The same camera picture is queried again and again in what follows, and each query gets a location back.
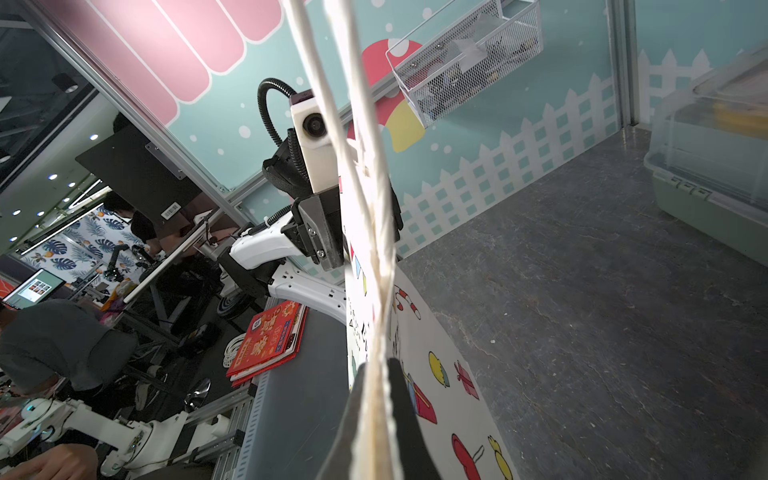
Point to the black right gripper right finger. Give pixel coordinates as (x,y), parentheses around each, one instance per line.
(412,451)

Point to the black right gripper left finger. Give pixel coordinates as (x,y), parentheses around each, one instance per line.
(349,457)

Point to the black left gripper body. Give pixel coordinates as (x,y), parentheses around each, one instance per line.
(316,229)

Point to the white gift bag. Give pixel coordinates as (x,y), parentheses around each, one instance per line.
(385,315)

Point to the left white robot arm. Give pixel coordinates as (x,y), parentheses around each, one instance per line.
(259,260)

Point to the red children's book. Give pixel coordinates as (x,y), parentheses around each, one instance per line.
(273,338)

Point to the black monitor on stand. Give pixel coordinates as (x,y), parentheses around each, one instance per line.
(127,163)

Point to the laptop with lit screen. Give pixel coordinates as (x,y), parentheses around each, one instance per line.
(37,288)

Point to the person in grey shirt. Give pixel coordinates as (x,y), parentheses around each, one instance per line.
(61,339)

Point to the clear plastic storage box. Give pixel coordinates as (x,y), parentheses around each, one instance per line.
(708,154)

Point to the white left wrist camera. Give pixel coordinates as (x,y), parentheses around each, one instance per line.
(316,147)

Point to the white wire wall basket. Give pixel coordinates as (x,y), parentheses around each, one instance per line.
(438,70)

